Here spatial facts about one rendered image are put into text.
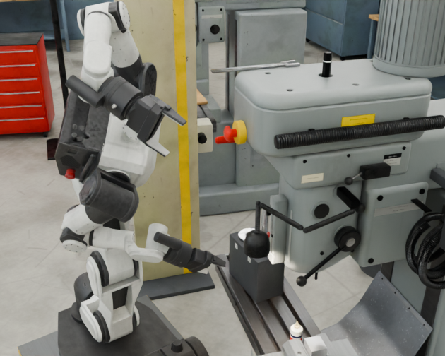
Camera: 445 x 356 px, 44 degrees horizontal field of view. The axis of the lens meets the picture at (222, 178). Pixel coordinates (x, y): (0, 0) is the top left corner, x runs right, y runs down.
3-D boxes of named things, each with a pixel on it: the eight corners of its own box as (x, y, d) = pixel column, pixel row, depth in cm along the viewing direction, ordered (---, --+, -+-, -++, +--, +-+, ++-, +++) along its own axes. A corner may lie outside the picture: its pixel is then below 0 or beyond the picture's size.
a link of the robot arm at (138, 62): (110, 43, 177) (124, 71, 189) (99, 64, 173) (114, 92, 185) (143, 46, 174) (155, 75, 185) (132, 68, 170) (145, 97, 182)
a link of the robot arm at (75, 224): (46, 243, 179) (80, 222, 164) (56, 208, 185) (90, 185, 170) (78, 255, 185) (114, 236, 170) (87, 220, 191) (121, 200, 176)
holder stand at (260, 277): (256, 304, 209) (257, 260, 200) (228, 272, 226) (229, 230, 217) (282, 294, 214) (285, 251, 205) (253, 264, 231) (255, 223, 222)
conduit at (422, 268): (415, 298, 147) (429, 232, 138) (383, 263, 161) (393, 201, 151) (474, 285, 152) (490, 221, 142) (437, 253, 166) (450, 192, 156)
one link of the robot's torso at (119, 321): (85, 328, 240) (82, 249, 212) (128, 311, 250) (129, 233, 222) (100, 356, 230) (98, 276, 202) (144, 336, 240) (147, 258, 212)
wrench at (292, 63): (214, 75, 142) (214, 71, 141) (209, 70, 145) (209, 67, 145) (300, 66, 149) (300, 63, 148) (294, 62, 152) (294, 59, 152)
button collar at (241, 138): (239, 147, 140) (239, 126, 137) (232, 139, 145) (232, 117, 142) (246, 147, 141) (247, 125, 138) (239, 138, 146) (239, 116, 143)
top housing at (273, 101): (260, 163, 132) (263, 99, 125) (227, 124, 154) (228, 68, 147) (430, 140, 144) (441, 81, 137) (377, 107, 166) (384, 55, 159)
